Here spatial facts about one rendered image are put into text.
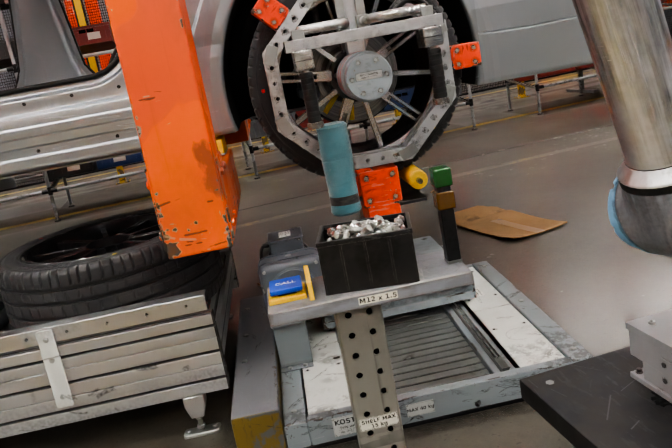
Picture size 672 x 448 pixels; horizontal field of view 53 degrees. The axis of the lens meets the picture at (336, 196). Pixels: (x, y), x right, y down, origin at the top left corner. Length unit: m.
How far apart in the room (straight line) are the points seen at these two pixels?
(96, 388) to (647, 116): 1.46
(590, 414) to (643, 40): 0.59
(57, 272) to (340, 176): 0.81
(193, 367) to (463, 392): 0.70
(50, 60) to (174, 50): 2.45
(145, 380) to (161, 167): 0.59
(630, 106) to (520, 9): 1.22
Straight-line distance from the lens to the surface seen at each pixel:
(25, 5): 4.04
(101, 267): 1.92
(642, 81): 1.07
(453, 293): 2.18
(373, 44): 2.24
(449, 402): 1.76
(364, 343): 1.46
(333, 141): 1.85
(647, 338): 1.23
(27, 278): 2.01
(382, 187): 2.01
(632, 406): 1.23
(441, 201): 1.43
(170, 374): 1.87
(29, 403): 1.98
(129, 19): 1.61
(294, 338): 1.96
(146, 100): 1.61
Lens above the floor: 0.95
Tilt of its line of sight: 12 degrees down
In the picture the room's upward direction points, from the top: 11 degrees counter-clockwise
